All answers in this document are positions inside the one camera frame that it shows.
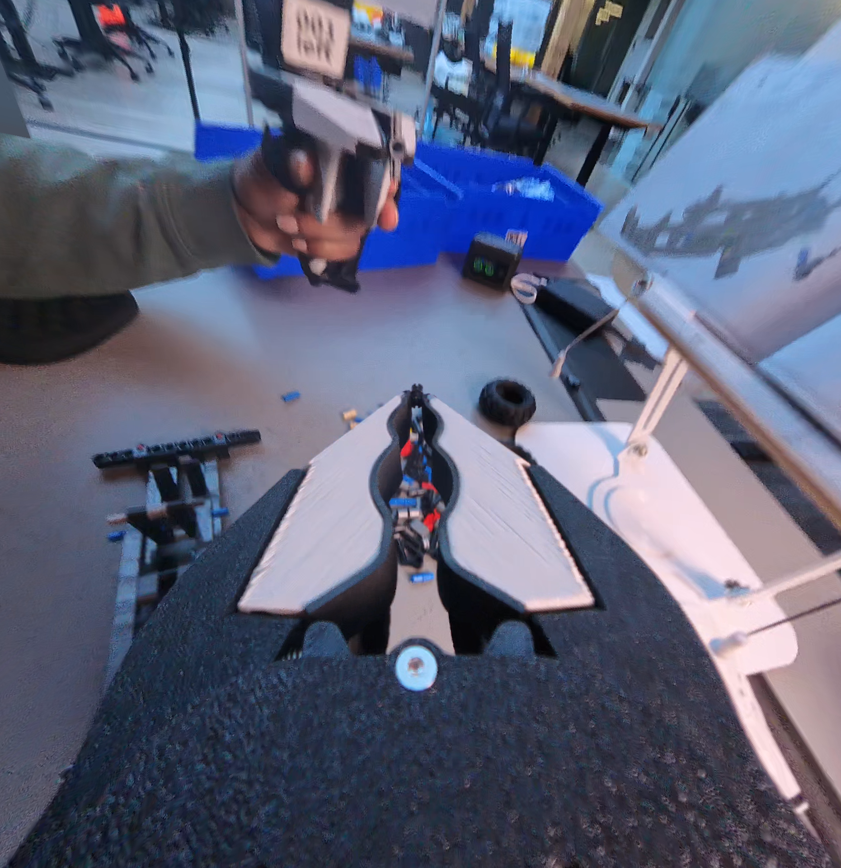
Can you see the clear plastic bag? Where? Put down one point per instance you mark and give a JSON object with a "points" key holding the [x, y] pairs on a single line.
{"points": [[522, 190]]}

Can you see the grey black toy chassis assembly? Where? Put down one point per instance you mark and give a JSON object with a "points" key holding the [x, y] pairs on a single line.
{"points": [[176, 475]]}

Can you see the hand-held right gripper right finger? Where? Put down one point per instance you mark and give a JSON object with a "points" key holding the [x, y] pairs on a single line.
{"points": [[515, 536]]}

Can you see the metal book stand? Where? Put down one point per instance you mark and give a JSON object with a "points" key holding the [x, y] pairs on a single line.
{"points": [[664, 515]]}

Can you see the small black grey connector assembly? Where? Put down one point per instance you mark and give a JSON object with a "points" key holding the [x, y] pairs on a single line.
{"points": [[416, 400]]}

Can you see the black toy tyre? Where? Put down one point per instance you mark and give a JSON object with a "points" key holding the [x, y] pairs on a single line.
{"points": [[507, 403]]}

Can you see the white paper sheet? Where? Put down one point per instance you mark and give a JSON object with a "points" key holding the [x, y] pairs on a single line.
{"points": [[640, 319]]}

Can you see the person's left hand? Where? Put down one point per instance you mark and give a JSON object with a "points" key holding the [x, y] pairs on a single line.
{"points": [[271, 217]]}

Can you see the black timer device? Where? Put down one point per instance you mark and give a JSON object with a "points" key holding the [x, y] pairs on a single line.
{"points": [[491, 261]]}

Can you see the wooden-top desk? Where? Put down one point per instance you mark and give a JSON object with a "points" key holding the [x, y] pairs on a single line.
{"points": [[583, 102]]}

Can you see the black pole stand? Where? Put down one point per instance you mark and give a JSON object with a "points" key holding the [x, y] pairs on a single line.
{"points": [[188, 74]]}

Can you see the black office chair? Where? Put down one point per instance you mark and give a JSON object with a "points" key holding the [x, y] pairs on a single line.
{"points": [[115, 47]]}

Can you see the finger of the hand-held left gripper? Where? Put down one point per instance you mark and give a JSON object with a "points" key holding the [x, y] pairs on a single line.
{"points": [[335, 119], [396, 156]]}

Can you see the pile of small toy parts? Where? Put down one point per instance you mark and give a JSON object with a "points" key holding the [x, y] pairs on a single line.
{"points": [[413, 502]]}

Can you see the grey desk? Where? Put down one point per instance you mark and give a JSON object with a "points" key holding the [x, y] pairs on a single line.
{"points": [[257, 339]]}

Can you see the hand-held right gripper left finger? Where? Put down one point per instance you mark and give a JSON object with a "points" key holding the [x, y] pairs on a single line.
{"points": [[312, 542]]}

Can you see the toy instruction booklet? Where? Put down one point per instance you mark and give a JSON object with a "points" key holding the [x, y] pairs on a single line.
{"points": [[732, 169]]}

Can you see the black power adapter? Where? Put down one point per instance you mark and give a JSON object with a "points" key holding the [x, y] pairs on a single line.
{"points": [[573, 298]]}

